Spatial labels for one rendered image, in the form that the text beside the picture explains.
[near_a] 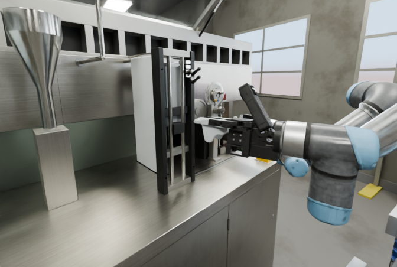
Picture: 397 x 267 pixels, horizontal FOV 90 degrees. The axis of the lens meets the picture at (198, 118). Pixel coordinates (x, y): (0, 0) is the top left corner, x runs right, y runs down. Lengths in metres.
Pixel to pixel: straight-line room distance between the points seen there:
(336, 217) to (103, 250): 0.55
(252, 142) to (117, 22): 0.92
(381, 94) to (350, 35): 2.50
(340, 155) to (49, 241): 0.74
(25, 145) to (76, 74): 0.36
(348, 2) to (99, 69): 3.11
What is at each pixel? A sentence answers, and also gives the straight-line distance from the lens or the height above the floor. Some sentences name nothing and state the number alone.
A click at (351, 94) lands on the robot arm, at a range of 1.05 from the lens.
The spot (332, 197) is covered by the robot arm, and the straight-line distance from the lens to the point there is 0.47.
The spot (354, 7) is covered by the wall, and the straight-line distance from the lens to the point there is 3.44.
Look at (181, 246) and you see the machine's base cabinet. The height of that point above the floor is 0.78.
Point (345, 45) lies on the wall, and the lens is 3.37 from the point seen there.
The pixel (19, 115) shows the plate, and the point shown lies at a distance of 1.06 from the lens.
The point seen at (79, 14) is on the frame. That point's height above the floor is 1.62.
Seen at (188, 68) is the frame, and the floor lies 1.38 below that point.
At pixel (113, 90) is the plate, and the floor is 1.28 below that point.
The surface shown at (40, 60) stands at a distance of 0.79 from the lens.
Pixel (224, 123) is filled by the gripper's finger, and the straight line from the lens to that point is 0.45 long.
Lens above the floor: 1.34
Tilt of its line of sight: 12 degrees down
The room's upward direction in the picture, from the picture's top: straight up
